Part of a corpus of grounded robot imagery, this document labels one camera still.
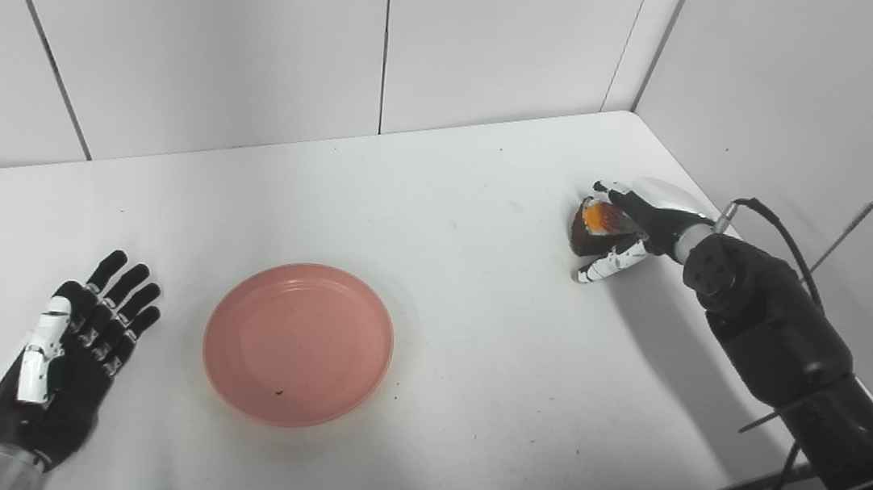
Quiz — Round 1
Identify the chocolate cake slice with fruit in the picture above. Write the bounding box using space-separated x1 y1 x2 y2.
568 196 645 263

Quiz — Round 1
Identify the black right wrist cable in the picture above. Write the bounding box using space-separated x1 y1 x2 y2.
685 194 837 490

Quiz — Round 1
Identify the pink round plate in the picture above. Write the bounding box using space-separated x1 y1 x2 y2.
195 254 403 438

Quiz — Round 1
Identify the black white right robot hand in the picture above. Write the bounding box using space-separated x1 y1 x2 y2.
570 171 723 297

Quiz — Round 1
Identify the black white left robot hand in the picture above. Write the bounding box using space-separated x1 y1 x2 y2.
0 237 168 483

